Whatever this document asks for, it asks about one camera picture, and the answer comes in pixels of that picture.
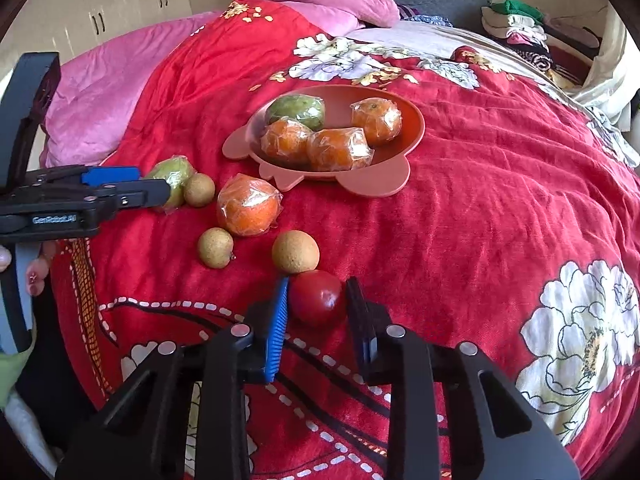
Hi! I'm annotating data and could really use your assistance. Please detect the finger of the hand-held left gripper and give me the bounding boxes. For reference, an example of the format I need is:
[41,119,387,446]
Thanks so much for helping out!
[86,178,172,217]
[22,165,142,192]

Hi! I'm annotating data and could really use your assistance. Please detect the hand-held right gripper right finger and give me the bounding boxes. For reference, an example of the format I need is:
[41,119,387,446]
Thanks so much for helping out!
[346,276,581,480]

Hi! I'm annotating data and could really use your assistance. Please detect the red floral blanket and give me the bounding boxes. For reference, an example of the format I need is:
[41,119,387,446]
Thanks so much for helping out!
[50,0,640,480]

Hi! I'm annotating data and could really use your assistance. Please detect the small green fruit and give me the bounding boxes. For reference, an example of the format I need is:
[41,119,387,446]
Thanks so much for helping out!
[142,156,197,211]

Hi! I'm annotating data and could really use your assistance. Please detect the blue floral pillow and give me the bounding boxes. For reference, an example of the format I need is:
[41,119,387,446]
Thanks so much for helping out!
[397,4,453,28]

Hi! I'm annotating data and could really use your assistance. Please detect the person's left hand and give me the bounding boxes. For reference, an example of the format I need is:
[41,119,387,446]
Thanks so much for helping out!
[25,241,57,297]

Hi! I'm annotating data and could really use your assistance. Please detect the white wardrobe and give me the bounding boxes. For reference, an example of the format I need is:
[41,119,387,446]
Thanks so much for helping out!
[50,0,193,61]

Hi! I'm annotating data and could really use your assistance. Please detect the brown longan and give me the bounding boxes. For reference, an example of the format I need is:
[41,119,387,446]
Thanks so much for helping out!
[197,227,236,268]
[271,230,321,276]
[183,173,216,208]

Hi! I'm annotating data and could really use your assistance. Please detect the light green cloth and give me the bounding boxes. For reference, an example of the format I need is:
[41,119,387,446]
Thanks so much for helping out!
[0,340,38,408]

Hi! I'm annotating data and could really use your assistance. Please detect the crumpled grey white cloth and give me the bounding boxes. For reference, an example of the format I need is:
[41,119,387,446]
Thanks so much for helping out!
[585,105,640,168]

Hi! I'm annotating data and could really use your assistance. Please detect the pile of folded clothes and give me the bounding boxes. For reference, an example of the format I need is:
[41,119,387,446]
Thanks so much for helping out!
[481,0,606,86]

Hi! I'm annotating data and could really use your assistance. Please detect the pink quilt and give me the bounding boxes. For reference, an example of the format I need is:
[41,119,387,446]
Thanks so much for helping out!
[42,0,401,168]

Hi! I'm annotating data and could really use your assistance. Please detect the pink plate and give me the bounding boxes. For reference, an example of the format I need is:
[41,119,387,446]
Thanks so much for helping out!
[222,85,426,198]

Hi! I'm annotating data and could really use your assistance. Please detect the red tomato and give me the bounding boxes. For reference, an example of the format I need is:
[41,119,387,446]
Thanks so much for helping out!
[289,270,348,325]

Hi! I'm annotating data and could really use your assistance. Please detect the large green fruit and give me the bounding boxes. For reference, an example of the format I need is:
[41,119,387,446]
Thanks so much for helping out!
[265,96,326,131]

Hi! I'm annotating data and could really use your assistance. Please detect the white curtain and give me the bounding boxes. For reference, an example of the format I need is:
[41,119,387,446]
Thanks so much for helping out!
[570,5,640,121]

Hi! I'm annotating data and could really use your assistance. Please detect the beige bed sheet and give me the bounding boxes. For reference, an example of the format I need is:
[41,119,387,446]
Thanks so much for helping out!
[345,25,566,91]

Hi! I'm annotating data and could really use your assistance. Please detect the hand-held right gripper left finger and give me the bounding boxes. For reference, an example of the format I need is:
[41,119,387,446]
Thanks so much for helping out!
[55,276,291,480]

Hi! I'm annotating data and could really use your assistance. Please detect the orange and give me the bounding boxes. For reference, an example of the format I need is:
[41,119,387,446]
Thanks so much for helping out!
[351,99,403,147]
[216,174,282,237]
[260,117,315,165]
[306,128,375,172]

